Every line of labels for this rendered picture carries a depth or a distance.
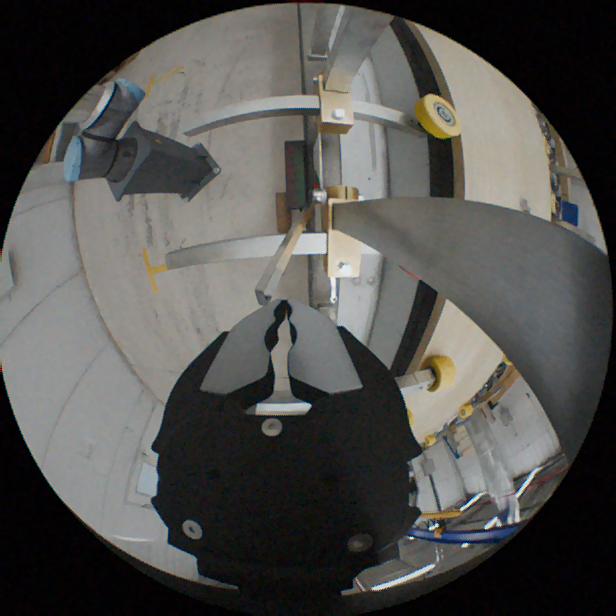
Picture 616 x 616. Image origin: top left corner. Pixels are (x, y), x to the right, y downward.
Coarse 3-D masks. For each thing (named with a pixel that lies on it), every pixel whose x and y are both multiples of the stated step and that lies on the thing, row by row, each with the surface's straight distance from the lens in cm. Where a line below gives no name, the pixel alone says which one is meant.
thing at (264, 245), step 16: (224, 240) 30; (240, 240) 27; (256, 240) 26; (272, 240) 26; (304, 240) 26; (320, 240) 26; (176, 256) 33; (192, 256) 31; (208, 256) 29; (224, 256) 28; (240, 256) 27; (256, 256) 27
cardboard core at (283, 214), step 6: (282, 192) 105; (276, 198) 106; (282, 198) 104; (276, 204) 106; (282, 204) 104; (276, 210) 107; (282, 210) 104; (288, 210) 105; (282, 216) 104; (288, 216) 105; (282, 222) 104; (288, 222) 105; (282, 228) 104; (288, 228) 105
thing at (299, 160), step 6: (300, 144) 45; (300, 150) 44; (300, 156) 44; (300, 162) 43; (300, 168) 43; (300, 174) 42; (300, 180) 42; (300, 186) 42; (300, 192) 42; (300, 198) 42; (300, 204) 41
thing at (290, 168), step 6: (288, 144) 45; (288, 150) 44; (288, 156) 44; (288, 162) 43; (288, 168) 43; (294, 168) 43; (288, 174) 42; (294, 174) 42; (288, 180) 42; (294, 180) 42; (288, 186) 42; (294, 186) 42; (288, 192) 42; (294, 192) 42; (288, 198) 42; (294, 198) 42; (288, 204) 41; (294, 204) 41
